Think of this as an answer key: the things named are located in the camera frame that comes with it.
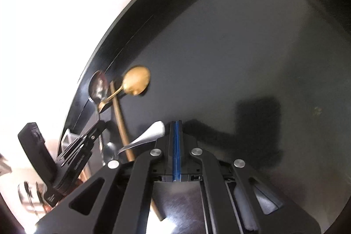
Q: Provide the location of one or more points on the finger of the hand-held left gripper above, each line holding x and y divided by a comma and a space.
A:
82, 143

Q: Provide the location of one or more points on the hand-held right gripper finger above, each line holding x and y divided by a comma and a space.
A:
174, 151
179, 151

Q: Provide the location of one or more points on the wooden spoon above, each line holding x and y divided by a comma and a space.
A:
120, 124

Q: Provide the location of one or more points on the silver metal spoon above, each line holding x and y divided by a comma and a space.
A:
97, 86

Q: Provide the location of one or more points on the gold metal spoon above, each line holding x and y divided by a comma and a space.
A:
137, 80

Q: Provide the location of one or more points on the black plastic container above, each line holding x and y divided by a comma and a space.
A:
219, 58

